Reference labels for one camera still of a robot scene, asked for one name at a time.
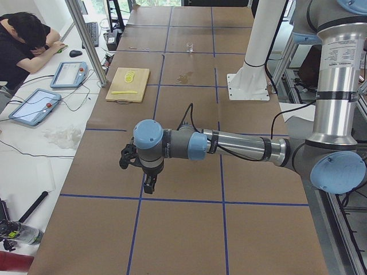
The black keyboard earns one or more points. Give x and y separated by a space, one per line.
93 32

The near blue teach pendant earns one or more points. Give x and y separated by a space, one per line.
36 107

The yellow plastic knife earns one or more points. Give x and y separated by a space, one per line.
123 92

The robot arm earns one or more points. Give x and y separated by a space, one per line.
327 158

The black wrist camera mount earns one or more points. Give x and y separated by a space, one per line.
129 156

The lemon slice nearest knife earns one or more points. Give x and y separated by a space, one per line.
128 81

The seated person in black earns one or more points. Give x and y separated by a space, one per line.
26 46

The crumpled white tissue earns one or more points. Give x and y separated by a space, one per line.
65 138

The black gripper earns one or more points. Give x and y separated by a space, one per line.
151 171

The wooden cutting board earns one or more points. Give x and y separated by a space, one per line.
138 84

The far blue teach pendant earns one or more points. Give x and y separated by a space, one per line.
69 75

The aluminium frame post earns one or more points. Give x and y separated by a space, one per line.
78 19

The black marker pen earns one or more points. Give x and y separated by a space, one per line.
33 207

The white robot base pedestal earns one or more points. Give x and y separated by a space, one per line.
250 82

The black box on desk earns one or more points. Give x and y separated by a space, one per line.
113 39

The black computer mouse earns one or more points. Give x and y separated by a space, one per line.
75 53

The blue teach pendant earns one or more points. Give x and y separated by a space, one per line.
36 107
69 75

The clear plastic bottle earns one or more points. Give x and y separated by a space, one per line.
17 231

